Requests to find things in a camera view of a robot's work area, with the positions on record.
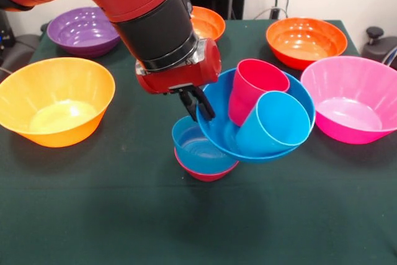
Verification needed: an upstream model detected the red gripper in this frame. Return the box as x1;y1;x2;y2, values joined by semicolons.
135;38;222;121

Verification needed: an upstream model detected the opaque blue plastic bowl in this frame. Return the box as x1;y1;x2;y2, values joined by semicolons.
195;68;316;166

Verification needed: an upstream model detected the small translucent blue bowl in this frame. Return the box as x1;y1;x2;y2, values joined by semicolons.
172;115;240;175

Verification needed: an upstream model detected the red plastic cup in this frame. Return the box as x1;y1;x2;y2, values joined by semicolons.
228;58;291;127

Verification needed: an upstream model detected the small red plastic bowl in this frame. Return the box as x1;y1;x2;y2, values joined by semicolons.
174;146;240;182

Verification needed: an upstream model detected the orange plastic bowl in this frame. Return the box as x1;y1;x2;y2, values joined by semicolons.
190;6;226;42
265;17;348;71

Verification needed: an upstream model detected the blue plastic cup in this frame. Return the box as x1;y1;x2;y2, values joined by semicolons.
235;91;312;156

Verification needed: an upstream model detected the purple plastic bowl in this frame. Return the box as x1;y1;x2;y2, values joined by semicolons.
46;6;122;58

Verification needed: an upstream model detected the large yellow-orange plastic bowl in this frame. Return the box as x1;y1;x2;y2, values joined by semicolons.
0;56;116;148

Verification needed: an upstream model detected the large pink plastic bowl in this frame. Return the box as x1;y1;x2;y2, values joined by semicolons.
300;55;397;145

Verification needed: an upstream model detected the dark green tablecloth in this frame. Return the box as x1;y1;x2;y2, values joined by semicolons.
0;18;397;265

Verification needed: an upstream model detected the black round equipment with knob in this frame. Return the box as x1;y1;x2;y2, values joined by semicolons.
361;26;397;72

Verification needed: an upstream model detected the black equipment box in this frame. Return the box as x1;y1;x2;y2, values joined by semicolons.
0;9;16;64

